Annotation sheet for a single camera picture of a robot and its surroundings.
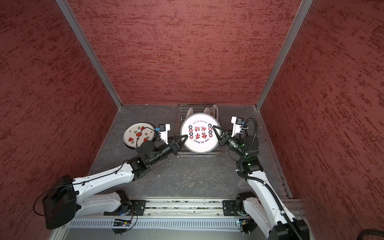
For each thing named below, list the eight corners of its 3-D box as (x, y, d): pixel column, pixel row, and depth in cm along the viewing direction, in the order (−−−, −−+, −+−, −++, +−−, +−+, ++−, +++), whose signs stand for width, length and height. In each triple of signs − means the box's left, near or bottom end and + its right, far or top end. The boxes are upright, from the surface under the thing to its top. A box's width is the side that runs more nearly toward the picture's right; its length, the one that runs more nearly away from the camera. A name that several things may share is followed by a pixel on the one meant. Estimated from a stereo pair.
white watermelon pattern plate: (120, 148, 98) (118, 145, 95) (129, 124, 110) (128, 122, 108) (152, 148, 98) (151, 145, 95) (157, 125, 110) (156, 122, 108)
